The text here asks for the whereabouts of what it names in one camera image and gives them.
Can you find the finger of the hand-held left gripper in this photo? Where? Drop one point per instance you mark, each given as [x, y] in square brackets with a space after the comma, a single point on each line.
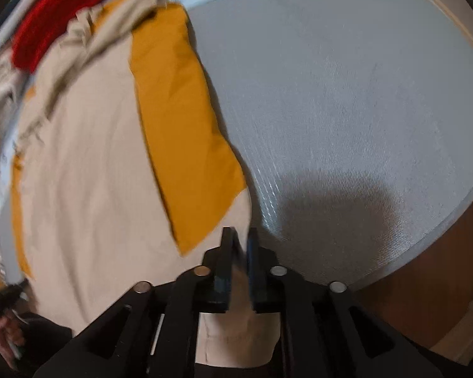
[19, 286]

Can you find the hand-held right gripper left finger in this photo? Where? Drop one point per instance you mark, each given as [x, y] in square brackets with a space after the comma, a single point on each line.
[224, 271]

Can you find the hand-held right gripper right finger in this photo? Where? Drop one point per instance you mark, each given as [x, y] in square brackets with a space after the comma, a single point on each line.
[257, 271]

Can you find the beige and mustard hooded jacket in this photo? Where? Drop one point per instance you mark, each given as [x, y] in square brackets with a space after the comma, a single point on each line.
[94, 165]

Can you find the person's left hand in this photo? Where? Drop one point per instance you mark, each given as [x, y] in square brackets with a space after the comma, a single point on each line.
[6, 334]

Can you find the folded white quilt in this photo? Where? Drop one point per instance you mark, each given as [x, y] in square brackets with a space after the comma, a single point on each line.
[0, 94]

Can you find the folded red blanket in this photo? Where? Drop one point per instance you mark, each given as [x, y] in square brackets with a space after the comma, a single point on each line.
[55, 19]

